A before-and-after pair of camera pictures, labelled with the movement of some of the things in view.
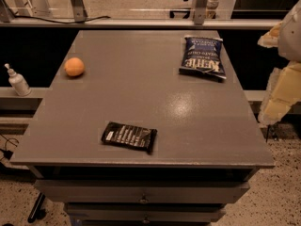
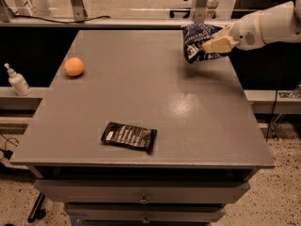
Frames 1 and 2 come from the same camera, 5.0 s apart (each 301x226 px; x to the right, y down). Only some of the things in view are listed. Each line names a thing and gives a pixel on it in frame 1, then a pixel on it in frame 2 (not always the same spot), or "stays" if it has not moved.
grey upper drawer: [138, 191] stays
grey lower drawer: [146, 213] stays
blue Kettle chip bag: [203, 55] to [193, 38]
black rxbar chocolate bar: [131, 136] stays
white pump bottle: [18, 82] stays
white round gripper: [292, 37] to [245, 33]
